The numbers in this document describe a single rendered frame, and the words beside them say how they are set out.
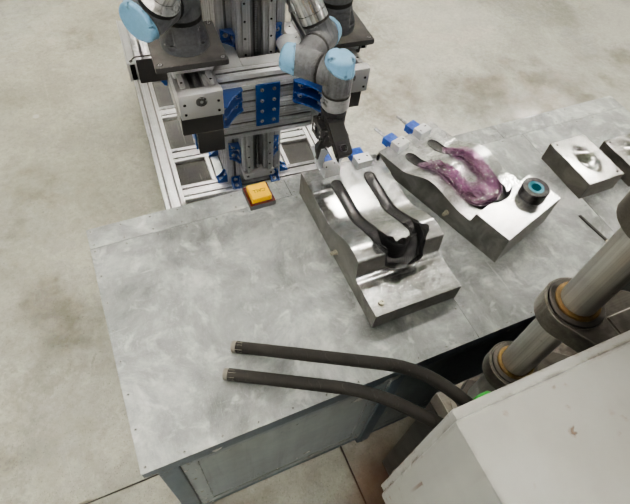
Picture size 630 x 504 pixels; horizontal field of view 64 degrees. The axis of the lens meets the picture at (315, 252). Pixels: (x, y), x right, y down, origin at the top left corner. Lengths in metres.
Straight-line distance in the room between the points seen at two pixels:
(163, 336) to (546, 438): 0.97
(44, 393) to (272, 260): 1.18
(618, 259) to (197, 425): 0.90
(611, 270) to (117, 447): 1.75
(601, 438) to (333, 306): 0.87
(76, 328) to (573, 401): 2.02
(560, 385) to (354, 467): 1.49
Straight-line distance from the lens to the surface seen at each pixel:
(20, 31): 4.02
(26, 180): 2.95
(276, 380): 1.20
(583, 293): 0.87
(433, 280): 1.38
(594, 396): 0.63
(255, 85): 1.80
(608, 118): 2.28
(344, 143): 1.37
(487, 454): 0.56
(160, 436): 1.24
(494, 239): 1.51
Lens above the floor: 1.97
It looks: 54 degrees down
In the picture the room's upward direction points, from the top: 8 degrees clockwise
